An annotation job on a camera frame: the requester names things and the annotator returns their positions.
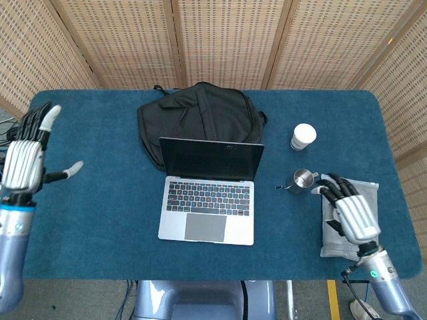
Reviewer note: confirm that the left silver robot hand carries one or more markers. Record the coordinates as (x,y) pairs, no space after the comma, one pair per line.
(23,163)

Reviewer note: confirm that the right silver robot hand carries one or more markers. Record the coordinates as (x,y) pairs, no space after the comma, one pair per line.
(357,216)

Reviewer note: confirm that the silver laptop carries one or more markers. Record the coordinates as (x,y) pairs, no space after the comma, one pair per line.
(205,206)

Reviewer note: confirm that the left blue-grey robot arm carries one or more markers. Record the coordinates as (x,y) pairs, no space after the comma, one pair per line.
(13,253)

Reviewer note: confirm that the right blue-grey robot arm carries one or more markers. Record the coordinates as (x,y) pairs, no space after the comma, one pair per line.
(387,283)

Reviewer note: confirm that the grey plastic pouch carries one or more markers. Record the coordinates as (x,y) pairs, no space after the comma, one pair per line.
(335,245)

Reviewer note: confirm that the stainless steel pitcher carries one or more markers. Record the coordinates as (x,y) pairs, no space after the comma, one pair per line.
(298,185)

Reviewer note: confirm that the white shoe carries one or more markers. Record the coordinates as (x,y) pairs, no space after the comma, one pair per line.
(360,310)

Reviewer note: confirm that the blue table cloth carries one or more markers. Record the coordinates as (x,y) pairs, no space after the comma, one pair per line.
(100,216)

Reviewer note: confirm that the white paper cup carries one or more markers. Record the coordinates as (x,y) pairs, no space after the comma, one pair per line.
(303,136)

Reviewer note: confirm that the blue-grey robot torso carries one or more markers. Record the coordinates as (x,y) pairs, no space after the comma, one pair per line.
(200,300)

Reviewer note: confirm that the black backpack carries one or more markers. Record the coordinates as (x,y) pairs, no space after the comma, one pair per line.
(207,113)

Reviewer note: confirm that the woven wooden folding screen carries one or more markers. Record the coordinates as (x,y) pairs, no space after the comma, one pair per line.
(227,43)

